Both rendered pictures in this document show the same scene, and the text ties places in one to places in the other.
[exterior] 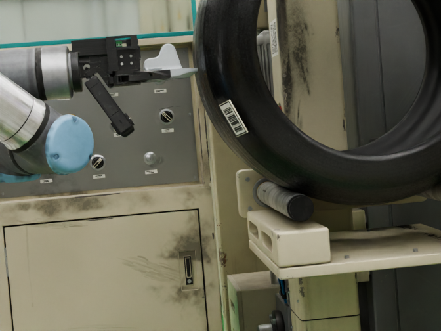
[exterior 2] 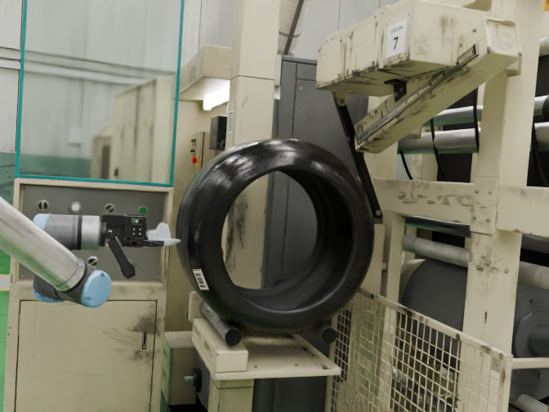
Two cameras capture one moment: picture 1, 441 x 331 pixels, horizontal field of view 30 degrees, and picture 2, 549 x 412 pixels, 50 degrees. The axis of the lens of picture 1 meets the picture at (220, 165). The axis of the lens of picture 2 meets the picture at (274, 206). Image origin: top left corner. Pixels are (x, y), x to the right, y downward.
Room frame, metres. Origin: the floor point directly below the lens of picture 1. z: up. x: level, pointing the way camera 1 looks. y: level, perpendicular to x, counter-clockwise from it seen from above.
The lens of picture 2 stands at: (-0.20, 0.13, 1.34)
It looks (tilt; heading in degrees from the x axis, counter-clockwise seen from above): 3 degrees down; 348
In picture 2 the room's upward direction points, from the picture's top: 4 degrees clockwise
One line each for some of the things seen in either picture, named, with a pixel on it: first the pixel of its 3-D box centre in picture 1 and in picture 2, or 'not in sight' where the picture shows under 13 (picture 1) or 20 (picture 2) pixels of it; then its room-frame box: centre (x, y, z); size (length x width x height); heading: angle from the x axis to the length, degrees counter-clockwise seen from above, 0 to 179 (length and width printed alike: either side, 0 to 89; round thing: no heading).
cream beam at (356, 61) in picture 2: not in sight; (393, 57); (1.43, -0.55, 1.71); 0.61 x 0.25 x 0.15; 6
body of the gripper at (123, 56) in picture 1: (107, 64); (123, 230); (1.41, 0.18, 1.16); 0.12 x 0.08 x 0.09; 96
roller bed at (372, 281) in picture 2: not in sight; (350, 262); (1.79, -0.60, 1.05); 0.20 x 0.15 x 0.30; 6
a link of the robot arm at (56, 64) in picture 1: (60, 72); (91, 232); (1.41, 0.26, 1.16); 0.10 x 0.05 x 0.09; 6
